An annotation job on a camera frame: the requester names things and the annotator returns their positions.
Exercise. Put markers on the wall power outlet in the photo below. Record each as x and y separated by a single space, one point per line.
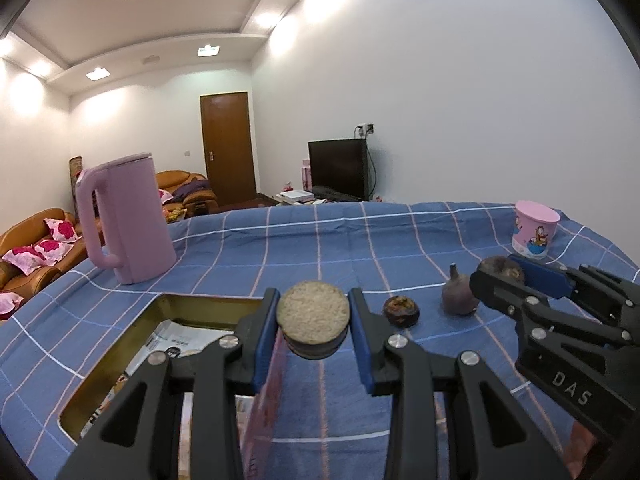
366 129

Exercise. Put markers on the tall patterned cylinder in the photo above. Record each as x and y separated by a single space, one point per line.
75 180

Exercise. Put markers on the pink floral cushion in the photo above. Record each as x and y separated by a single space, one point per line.
61 230
22 260
165 196
10 305
52 252

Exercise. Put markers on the dark mangosteen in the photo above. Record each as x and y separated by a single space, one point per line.
400 311

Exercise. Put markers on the white flat box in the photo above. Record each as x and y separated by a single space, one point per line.
297 195

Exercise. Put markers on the round beige rice cake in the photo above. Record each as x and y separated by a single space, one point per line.
312 310

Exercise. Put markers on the printed paper leaflets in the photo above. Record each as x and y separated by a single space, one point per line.
175 342

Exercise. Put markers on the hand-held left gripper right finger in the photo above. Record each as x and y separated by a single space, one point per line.
361 347

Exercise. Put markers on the purple blanket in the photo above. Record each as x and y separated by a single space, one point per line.
192 190

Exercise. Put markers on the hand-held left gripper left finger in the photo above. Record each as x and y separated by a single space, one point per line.
265 342

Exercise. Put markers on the long orange leather sofa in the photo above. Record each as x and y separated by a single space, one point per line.
30 220

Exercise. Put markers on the purple round beetroot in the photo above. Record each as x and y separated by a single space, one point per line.
457 297

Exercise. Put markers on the small orange leather sofa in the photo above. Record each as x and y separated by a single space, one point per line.
192 207

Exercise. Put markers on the brown wooden door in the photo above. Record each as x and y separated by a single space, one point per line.
227 150

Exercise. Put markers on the pink cartoon mug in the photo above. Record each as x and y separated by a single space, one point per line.
535 240

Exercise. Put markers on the dark brown round fruit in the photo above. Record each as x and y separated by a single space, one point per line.
500 266

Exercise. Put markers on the pink box beside television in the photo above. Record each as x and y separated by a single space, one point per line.
306 175

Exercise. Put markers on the square ceiling light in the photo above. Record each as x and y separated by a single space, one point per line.
98 73
208 50

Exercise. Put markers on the black television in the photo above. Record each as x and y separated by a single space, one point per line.
337 167

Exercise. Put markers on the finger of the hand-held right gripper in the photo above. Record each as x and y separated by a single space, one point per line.
545 280
500 292

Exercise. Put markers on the blue checked tablecloth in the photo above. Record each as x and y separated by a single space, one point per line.
350 255

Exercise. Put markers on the gold tray with papers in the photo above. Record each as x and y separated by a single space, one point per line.
200 310

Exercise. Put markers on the pink electric kettle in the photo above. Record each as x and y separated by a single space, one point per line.
135 220

